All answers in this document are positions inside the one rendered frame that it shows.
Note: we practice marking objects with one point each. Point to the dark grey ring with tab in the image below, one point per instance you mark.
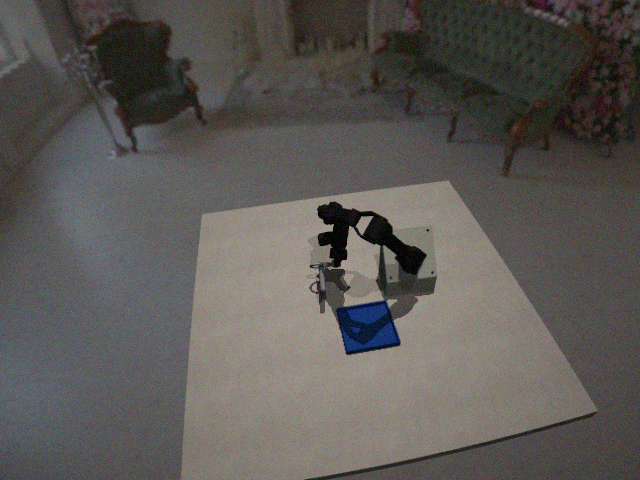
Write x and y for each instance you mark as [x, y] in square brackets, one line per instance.
[326, 264]

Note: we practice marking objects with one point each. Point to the blue tray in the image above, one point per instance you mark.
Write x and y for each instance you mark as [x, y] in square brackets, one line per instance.
[367, 327]

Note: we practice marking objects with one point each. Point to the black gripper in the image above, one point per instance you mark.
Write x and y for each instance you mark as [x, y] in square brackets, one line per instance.
[338, 252]

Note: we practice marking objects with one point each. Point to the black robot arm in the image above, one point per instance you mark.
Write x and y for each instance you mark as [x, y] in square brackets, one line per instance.
[379, 231]

